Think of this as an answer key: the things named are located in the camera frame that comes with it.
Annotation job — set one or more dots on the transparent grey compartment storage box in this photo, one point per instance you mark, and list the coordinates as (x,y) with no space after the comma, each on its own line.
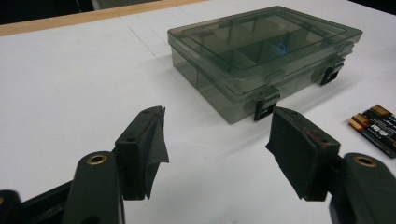
(249,40)

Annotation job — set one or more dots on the black and gold battery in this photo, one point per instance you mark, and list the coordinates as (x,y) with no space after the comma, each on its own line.
(379,109)
(355,124)
(361,118)

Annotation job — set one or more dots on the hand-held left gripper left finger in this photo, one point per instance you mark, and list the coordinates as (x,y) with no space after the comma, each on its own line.
(137,155)

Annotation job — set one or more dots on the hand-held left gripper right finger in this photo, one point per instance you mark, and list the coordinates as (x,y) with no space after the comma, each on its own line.
(302,155)

